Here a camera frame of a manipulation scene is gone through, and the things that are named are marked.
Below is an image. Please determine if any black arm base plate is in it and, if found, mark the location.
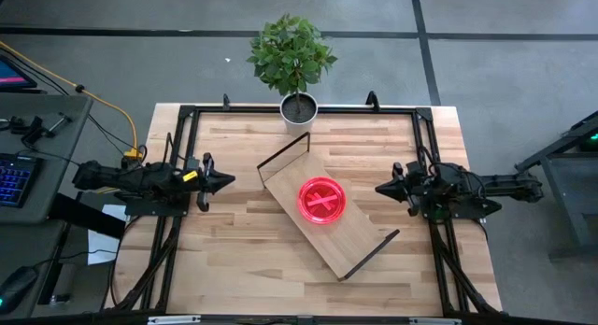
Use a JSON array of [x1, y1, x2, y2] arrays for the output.
[[422, 198, 504, 222], [114, 191, 191, 218]]

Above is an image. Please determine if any grey side desk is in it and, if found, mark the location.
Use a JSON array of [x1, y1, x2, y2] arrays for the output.
[[0, 93, 94, 225]]

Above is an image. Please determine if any grey lower desk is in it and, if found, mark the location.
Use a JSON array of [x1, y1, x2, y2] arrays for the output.
[[0, 219, 71, 319]]

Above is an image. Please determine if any silver metal bracket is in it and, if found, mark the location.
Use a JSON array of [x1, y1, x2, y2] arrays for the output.
[[147, 315, 202, 325], [408, 317, 463, 325]]

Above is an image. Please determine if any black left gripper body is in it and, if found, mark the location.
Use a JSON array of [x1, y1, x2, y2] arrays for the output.
[[184, 151, 215, 213]]

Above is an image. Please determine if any white paper sheet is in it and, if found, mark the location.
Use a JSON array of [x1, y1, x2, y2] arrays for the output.
[[86, 203, 128, 266]]

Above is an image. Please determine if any backlit black keyboard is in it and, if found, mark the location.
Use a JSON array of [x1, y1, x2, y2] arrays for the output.
[[0, 152, 42, 209]]

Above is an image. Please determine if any yellow cable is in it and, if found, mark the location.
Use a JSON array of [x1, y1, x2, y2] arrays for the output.
[[0, 39, 140, 153]]

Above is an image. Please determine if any black tool on desk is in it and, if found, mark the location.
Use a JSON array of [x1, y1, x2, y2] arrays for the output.
[[7, 112, 75, 148]]

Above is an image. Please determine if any wooden shelf with black frame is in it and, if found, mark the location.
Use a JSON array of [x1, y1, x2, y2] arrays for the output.
[[256, 131, 402, 283]]

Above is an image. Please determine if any black aluminium table frame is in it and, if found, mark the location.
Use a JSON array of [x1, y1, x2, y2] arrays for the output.
[[100, 104, 504, 319]]

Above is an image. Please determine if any desk computer monitor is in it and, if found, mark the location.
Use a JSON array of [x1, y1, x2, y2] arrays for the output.
[[0, 53, 39, 92]]

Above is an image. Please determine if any green leafy potted tree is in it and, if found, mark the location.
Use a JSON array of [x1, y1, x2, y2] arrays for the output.
[[246, 14, 338, 114]]

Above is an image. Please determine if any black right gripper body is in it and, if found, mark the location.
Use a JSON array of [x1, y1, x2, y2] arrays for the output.
[[393, 162, 438, 218]]

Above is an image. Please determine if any pink translucent plastic plate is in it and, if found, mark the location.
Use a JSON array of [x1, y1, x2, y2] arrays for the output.
[[296, 176, 349, 226]]

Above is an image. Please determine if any black flat panel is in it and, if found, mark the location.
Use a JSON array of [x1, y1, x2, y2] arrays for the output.
[[49, 192, 127, 240]]

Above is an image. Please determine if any white plant pot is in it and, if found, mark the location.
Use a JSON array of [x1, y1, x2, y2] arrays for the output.
[[278, 92, 320, 137]]

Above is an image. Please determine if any black computer mouse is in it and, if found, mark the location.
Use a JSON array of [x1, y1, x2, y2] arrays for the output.
[[0, 265, 39, 316]]

